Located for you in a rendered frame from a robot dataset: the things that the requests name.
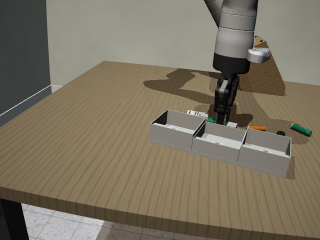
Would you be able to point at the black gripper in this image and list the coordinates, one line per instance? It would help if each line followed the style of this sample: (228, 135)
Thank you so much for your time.
(227, 85)

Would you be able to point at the grey three-compartment bin rack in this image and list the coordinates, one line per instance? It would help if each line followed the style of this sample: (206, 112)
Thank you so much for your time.
(251, 149)

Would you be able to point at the white domino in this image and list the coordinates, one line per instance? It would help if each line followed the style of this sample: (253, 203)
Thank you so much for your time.
(199, 114)

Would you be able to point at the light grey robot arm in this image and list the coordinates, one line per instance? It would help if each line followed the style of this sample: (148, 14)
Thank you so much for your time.
(236, 21)

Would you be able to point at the green battery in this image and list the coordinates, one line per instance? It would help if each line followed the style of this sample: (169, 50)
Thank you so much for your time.
(301, 129)

